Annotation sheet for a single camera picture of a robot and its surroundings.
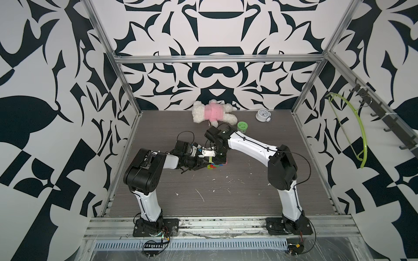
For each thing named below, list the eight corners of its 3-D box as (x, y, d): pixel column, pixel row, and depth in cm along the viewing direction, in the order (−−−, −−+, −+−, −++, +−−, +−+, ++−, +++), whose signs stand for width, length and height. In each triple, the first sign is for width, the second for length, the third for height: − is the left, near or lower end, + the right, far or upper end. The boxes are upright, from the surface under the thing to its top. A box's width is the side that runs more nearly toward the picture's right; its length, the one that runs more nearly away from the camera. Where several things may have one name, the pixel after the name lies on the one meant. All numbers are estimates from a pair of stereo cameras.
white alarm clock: (256, 122, 115) (257, 119, 112) (254, 112, 121) (255, 108, 119) (271, 122, 115) (272, 119, 113) (268, 112, 121) (269, 109, 119)
